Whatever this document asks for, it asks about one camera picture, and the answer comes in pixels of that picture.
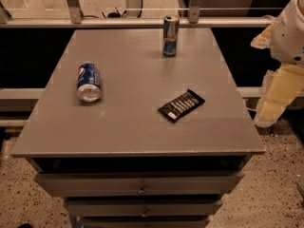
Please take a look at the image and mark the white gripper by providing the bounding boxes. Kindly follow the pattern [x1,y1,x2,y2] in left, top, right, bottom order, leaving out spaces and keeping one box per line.
[250,0,304,127]

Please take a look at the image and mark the blue pepsi can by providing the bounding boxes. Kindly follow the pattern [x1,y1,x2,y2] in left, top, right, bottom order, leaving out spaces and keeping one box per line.
[77,63,102,103]

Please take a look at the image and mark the red bull can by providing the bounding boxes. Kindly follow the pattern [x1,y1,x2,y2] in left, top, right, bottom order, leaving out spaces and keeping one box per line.
[162,14,180,57]

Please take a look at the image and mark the black snack bar wrapper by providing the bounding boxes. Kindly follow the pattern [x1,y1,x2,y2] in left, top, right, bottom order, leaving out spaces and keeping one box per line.
[158,89,205,123]

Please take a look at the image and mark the grey drawer cabinet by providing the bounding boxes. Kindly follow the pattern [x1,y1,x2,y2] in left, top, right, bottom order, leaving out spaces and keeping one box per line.
[12,28,264,228]

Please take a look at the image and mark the top drawer with knob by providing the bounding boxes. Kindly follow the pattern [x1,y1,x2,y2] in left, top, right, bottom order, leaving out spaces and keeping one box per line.
[35,171,244,198]

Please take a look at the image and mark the drawer with knob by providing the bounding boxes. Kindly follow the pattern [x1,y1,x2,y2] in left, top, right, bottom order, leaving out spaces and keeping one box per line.
[65,196,222,218]
[35,171,244,198]

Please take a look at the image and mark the middle drawer with knob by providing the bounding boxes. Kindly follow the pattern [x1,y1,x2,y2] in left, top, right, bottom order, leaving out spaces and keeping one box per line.
[65,196,222,218]

